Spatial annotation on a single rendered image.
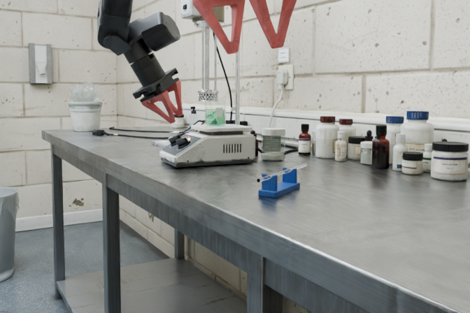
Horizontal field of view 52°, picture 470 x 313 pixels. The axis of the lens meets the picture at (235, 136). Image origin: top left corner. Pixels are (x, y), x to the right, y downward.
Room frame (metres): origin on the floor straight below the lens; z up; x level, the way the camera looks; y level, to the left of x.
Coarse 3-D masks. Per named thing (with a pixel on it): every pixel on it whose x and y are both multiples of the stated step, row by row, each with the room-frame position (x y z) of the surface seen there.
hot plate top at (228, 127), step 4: (204, 124) 1.22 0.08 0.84; (228, 124) 1.22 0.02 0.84; (232, 124) 1.22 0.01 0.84; (236, 124) 1.23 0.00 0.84; (192, 128) 1.18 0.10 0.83; (196, 128) 1.16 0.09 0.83; (200, 128) 1.13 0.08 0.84; (204, 128) 1.11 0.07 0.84; (208, 128) 1.10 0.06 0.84; (212, 128) 1.10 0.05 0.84; (216, 128) 1.11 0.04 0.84; (220, 128) 1.11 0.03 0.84; (224, 128) 1.11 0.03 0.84; (228, 128) 1.12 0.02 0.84; (232, 128) 1.12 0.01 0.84; (236, 128) 1.13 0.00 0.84; (240, 128) 1.13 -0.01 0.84; (244, 128) 1.13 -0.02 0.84; (248, 128) 1.14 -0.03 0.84
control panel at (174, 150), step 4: (184, 136) 1.18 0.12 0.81; (188, 136) 1.16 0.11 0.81; (192, 136) 1.14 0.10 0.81; (192, 140) 1.11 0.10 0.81; (196, 140) 1.09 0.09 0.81; (164, 148) 1.16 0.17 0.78; (168, 148) 1.15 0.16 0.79; (172, 148) 1.13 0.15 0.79; (176, 148) 1.11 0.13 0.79; (184, 148) 1.08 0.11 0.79; (168, 152) 1.12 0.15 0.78; (172, 152) 1.10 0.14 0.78; (176, 152) 1.08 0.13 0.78
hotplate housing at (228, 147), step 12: (192, 132) 1.20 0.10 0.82; (204, 132) 1.16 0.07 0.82; (216, 132) 1.12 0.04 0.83; (228, 132) 1.14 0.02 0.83; (240, 132) 1.15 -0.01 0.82; (192, 144) 1.08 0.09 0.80; (204, 144) 1.09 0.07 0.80; (216, 144) 1.10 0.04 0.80; (228, 144) 1.11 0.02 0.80; (240, 144) 1.12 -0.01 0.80; (252, 144) 1.14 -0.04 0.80; (168, 156) 1.11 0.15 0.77; (180, 156) 1.07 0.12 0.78; (192, 156) 1.08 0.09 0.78; (204, 156) 1.09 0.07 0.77; (216, 156) 1.10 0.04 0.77; (228, 156) 1.11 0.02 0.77; (240, 156) 1.12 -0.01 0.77; (252, 156) 1.14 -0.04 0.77
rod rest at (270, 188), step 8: (296, 168) 0.85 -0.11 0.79; (264, 176) 0.79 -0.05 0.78; (272, 176) 0.78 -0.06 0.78; (288, 176) 0.85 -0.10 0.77; (296, 176) 0.85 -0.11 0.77; (264, 184) 0.79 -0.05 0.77; (272, 184) 0.78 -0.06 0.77; (280, 184) 0.83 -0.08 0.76; (288, 184) 0.83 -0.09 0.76; (296, 184) 0.84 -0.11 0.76; (264, 192) 0.78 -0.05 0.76; (272, 192) 0.77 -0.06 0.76; (280, 192) 0.78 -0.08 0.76; (288, 192) 0.81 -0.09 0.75
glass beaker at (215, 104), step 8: (208, 96) 1.14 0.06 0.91; (216, 96) 1.13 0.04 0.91; (208, 104) 1.14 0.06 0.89; (216, 104) 1.13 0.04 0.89; (224, 104) 1.14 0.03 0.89; (208, 112) 1.14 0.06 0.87; (216, 112) 1.13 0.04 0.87; (224, 112) 1.14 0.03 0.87; (208, 120) 1.14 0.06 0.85; (216, 120) 1.13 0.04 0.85; (224, 120) 1.14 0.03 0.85
